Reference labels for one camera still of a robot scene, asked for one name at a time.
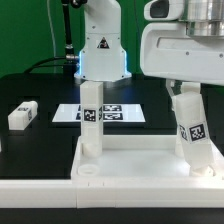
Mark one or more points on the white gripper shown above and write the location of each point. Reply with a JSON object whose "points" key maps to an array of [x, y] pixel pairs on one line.
{"points": [[168, 52]]}

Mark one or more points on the white desk tabletop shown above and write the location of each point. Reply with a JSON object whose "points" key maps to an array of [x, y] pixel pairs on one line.
{"points": [[141, 158]]}

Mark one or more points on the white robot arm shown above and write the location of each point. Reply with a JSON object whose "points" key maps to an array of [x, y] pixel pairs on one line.
{"points": [[104, 59]]}

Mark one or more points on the fiducial marker sheet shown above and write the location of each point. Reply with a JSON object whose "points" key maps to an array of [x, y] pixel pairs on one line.
{"points": [[111, 113]]}

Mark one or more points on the white L-shaped wall fence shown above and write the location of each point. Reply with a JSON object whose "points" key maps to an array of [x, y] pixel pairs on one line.
{"points": [[112, 194]]}

